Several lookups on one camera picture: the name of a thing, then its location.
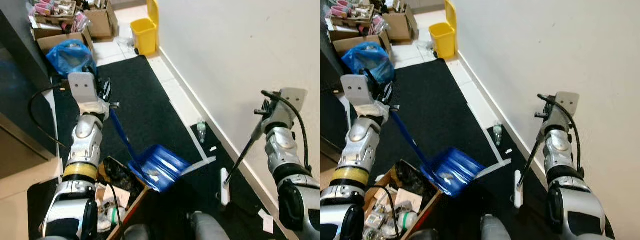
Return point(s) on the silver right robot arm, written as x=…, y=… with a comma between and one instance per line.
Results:
x=570, y=195
x=295, y=190

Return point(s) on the clear plastic bottle in box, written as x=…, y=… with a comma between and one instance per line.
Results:
x=377, y=234

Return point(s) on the blue plastic dustpan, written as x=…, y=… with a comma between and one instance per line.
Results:
x=162, y=167
x=455, y=172

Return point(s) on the silver left robot leg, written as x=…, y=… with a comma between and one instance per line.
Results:
x=136, y=233
x=424, y=235

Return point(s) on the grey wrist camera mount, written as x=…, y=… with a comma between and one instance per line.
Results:
x=82, y=89
x=357, y=91
x=294, y=99
x=568, y=104

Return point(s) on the silver robot leg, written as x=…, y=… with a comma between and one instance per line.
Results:
x=136, y=233
x=207, y=227
x=424, y=235
x=499, y=229

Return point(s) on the white cup with green band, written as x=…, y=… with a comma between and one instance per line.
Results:
x=407, y=220
x=116, y=215

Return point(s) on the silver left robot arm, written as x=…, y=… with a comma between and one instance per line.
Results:
x=82, y=150
x=357, y=155

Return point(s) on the blue plastic bag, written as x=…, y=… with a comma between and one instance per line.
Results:
x=70, y=57
x=367, y=60

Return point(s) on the low brown cardboard box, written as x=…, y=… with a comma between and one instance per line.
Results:
x=352, y=41
x=57, y=37

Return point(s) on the yellow plastic bin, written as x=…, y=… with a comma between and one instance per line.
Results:
x=443, y=39
x=144, y=37

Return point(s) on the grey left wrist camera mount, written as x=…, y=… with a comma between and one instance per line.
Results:
x=357, y=91
x=82, y=89

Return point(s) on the silver right robot leg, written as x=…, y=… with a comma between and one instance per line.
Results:
x=499, y=229
x=207, y=227

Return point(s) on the clear plastic bottle by wall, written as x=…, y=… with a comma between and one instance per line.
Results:
x=497, y=134
x=201, y=131

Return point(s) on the tall open cardboard box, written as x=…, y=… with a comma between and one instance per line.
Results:
x=402, y=25
x=102, y=22

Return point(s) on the brown cardboard trash box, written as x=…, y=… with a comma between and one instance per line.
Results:
x=430, y=205
x=137, y=202

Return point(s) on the cardboard box with pink items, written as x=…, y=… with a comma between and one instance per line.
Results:
x=350, y=14
x=52, y=12

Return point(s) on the black crumpled plastic bag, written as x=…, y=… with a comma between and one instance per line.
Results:
x=122, y=175
x=415, y=180

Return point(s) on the white crumpled paper sheet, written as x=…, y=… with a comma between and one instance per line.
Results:
x=400, y=197
x=102, y=192

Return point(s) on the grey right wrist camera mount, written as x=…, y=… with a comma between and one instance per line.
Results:
x=294, y=99
x=568, y=104

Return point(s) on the dark cabinet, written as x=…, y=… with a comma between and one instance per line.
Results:
x=20, y=90
x=327, y=100

